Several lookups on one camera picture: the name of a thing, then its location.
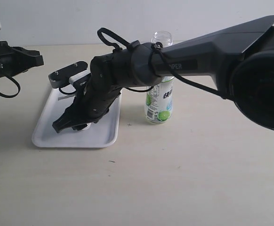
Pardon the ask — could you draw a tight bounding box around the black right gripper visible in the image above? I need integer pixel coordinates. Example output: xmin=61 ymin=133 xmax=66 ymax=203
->
xmin=53 ymin=80 xmax=122 ymax=133

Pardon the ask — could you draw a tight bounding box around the white rectangular tray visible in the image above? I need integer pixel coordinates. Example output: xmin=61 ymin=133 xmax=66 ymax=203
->
xmin=32 ymin=89 xmax=121 ymax=148

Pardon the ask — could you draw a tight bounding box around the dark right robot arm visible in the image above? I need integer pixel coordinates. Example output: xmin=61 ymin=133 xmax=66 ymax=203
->
xmin=52 ymin=15 xmax=274 ymax=132

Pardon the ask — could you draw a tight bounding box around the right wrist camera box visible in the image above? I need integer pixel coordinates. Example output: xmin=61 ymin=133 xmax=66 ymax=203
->
xmin=48 ymin=61 xmax=88 ymax=89

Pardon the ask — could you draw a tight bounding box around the clear plastic bottle green label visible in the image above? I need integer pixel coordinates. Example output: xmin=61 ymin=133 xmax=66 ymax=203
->
xmin=144 ymin=31 xmax=175 ymax=125

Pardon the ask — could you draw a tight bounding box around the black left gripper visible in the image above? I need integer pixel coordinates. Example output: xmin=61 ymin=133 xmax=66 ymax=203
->
xmin=0 ymin=41 xmax=44 ymax=78

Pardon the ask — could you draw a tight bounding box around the white bottle cap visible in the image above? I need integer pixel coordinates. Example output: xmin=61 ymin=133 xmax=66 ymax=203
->
xmin=76 ymin=123 xmax=91 ymax=131

